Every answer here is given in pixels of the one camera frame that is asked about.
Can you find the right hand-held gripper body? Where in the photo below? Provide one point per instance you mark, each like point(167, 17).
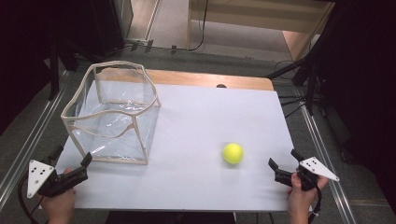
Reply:
point(308, 179)

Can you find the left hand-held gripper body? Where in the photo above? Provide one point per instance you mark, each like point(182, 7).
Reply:
point(67, 180)

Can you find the yellow tennis ball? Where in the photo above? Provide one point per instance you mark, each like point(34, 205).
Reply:
point(233, 153)

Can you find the clear plastic box beige trim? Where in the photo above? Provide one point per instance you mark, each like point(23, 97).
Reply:
point(121, 124)

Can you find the person's right hand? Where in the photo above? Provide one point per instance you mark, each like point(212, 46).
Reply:
point(300, 203)

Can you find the person's left hand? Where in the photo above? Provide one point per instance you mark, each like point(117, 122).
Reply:
point(59, 207)

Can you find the white table cover sheet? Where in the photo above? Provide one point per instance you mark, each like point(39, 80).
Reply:
point(199, 130)

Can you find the black metal stand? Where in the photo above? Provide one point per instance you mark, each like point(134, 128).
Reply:
point(54, 71)
point(306, 71)

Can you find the small black knob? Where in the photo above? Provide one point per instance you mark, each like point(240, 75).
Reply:
point(221, 86)

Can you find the person's dark clothing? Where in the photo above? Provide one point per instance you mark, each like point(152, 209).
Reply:
point(169, 217)

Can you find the dark cabinet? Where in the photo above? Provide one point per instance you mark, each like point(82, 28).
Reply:
point(107, 25)

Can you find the light wooden desk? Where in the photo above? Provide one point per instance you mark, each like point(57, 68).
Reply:
point(249, 17)

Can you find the metal floor rail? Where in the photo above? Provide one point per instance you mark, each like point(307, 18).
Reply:
point(327, 165)
point(25, 143)

